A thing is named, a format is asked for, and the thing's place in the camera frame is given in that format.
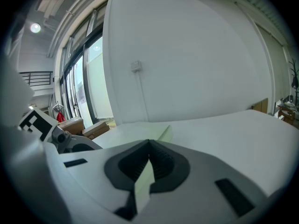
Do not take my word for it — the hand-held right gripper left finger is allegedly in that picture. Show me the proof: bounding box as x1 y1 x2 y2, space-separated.
44 139 150 224

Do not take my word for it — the large cardboard box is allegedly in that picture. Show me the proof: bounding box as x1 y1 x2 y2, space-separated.
81 120 111 140

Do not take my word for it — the large glass window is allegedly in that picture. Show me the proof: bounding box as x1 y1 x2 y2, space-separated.
59 1 115 126

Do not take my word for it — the wire pyramid frame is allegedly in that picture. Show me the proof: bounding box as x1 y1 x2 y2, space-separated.
50 101 65 121

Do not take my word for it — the white wall conduit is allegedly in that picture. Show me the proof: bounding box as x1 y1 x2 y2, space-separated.
135 71 150 124

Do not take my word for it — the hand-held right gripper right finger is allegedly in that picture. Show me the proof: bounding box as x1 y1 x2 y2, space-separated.
137 139 287 224

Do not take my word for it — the round ceiling lamp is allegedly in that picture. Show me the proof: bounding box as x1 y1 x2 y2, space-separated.
29 23 42 34

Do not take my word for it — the wooden armchair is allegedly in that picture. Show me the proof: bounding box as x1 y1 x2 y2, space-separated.
276 102 297 126

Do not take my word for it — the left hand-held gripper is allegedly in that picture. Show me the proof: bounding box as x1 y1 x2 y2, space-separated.
18 108 103 154

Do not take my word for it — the white wall junction box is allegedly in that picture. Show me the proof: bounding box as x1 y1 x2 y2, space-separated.
130 60 142 73

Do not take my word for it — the black coat rack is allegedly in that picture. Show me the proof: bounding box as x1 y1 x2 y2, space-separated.
288 58 299 90

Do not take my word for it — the small cardboard box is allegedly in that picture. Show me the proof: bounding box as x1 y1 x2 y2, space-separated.
57 116 85 135

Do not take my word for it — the black metal railing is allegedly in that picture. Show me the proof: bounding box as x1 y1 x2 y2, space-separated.
20 70 54 87

